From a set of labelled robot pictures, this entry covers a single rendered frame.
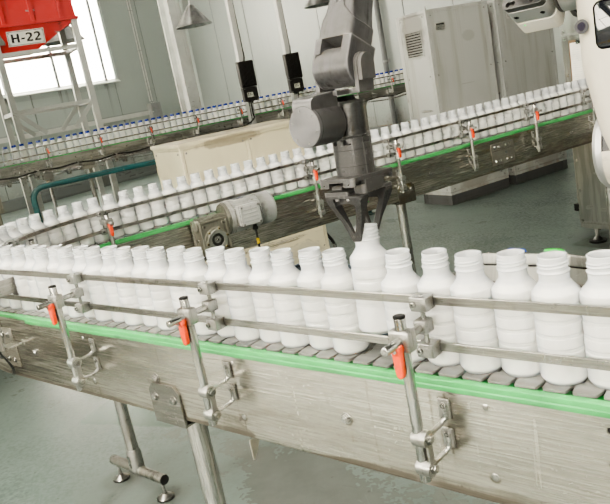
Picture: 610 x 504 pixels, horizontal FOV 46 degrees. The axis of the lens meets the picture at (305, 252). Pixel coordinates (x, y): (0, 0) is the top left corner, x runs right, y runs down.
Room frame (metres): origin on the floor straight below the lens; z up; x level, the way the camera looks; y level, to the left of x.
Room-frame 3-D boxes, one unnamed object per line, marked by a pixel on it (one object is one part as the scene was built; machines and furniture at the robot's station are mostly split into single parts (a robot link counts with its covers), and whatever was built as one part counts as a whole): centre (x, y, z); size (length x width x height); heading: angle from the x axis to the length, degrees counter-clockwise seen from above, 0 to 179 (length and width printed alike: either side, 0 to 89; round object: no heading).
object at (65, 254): (1.65, 0.55, 1.08); 0.06 x 0.06 x 0.17
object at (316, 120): (1.03, -0.08, 1.40); 0.12 x 0.09 x 0.12; 136
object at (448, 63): (7.36, -1.77, 0.96); 0.82 x 0.50 x 1.91; 119
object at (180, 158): (5.72, 0.41, 0.59); 1.10 x 0.62 x 1.18; 119
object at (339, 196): (1.06, -0.09, 1.23); 0.07 x 0.07 x 0.09; 47
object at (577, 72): (4.63, -1.97, 1.22); 0.23 x 0.04 x 0.32; 29
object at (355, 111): (1.06, -0.10, 1.36); 0.07 x 0.06 x 0.07; 136
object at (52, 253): (1.69, 0.58, 1.08); 0.06 x 0.06 x 0.17
